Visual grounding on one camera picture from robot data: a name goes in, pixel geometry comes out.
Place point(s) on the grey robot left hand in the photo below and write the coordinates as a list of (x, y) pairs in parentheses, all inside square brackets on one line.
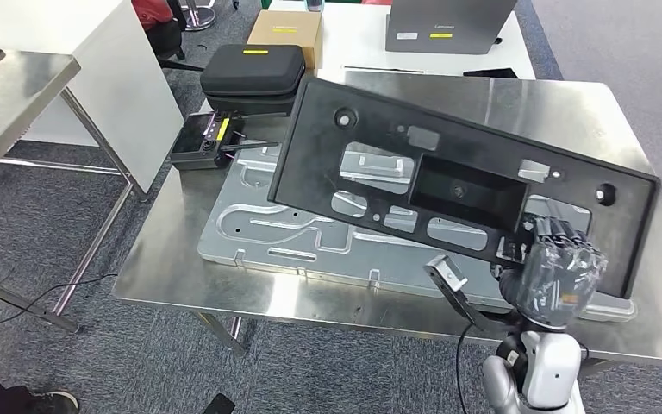
[(218, 404)]

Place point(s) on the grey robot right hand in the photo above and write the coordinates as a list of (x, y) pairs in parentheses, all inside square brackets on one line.
[(562, 280)]

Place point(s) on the black plastic plate bracket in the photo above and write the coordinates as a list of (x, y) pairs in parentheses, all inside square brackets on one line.
[(319, 166)]

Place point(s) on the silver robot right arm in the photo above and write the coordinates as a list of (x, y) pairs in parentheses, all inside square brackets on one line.
[(548, 371)]

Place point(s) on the stainless steel workbench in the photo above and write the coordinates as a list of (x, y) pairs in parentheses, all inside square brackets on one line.
[(165, 274)]

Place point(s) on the person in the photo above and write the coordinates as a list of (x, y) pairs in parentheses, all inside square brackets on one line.
[(51, 403)]

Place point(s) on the stamped metal panel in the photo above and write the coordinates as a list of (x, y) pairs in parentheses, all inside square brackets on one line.
[(262, 240)]

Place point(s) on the black handheld controller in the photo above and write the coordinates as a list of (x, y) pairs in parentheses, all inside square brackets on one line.
[(199, 143)]

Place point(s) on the grey laptop box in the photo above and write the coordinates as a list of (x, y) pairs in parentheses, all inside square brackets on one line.
[(451, 23)]

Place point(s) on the white cabinet panel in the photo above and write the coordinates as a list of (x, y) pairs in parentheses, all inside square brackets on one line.
[(119, 85)]

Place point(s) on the black zip case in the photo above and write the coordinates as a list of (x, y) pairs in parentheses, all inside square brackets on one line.
[(251, 71)]

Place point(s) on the stainless steel side table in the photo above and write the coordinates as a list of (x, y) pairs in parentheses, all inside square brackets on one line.
[(11, 103)]

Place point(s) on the cardboard box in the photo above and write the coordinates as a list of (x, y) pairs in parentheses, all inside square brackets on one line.
[(285, 31)]

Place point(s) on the chrome round base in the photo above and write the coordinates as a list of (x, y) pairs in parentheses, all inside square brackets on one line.
[(197, 17)]

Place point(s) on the black camera bracket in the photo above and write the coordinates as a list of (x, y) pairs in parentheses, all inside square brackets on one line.
[(474, 311)]

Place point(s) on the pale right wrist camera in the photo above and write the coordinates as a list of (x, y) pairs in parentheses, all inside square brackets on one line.
[(446, 273)]

